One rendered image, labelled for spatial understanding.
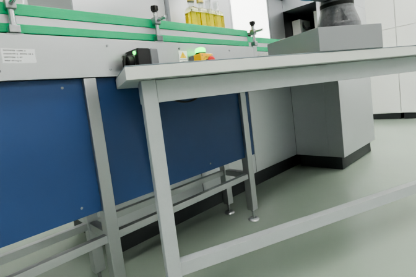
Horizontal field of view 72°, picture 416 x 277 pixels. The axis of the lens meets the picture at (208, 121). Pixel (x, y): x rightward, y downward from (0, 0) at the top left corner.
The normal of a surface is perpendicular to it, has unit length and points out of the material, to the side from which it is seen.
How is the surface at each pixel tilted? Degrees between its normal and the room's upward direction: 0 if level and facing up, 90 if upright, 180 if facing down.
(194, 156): 90
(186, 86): 90
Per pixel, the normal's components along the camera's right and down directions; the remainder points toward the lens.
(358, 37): 0.37, 0.04
